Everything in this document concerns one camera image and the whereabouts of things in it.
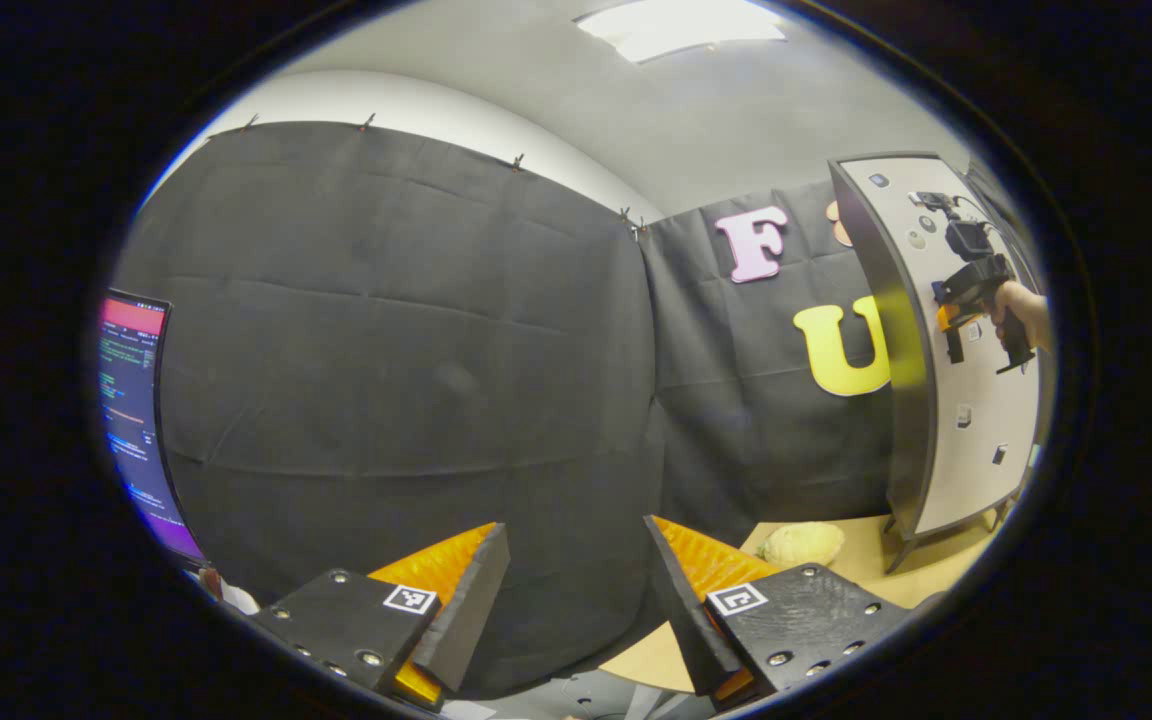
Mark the black backdrop cloth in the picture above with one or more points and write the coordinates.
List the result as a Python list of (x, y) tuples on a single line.
[(386, 350)]

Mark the beige cabinet door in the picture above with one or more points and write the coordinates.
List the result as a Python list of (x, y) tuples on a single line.
[(976, 440)]

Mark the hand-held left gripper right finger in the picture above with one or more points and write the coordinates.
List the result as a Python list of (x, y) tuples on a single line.
[(681, 620)]

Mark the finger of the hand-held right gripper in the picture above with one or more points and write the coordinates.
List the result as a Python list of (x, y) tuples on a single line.
[(948, 315)]

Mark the large ceiling light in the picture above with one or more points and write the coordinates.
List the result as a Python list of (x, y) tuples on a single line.
[(681, 30)]

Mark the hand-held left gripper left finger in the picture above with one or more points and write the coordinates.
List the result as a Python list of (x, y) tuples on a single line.
[(476, 610)]

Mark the computer monitor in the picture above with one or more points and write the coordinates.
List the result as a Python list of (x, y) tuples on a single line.
[(131, 400)]

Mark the grey cabinet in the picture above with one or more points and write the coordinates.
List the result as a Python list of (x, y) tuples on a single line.
[(896, 400)]

